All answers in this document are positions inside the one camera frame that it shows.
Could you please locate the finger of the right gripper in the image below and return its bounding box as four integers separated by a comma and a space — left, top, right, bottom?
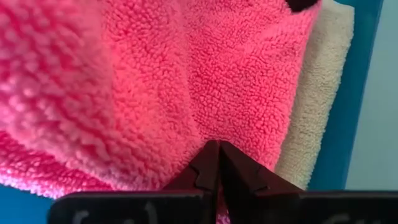
285, 0, 320, 14

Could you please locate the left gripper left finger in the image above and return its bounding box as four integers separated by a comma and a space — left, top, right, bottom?
47, 139, 221, 224

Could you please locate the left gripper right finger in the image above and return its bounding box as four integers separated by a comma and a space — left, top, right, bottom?
220, 141, 398, 224

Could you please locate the pale green microfiber towel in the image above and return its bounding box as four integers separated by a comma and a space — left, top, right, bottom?
274, 0, 356, 191

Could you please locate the pink microfiber towel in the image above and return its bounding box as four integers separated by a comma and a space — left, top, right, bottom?
0, 0, 323, 224

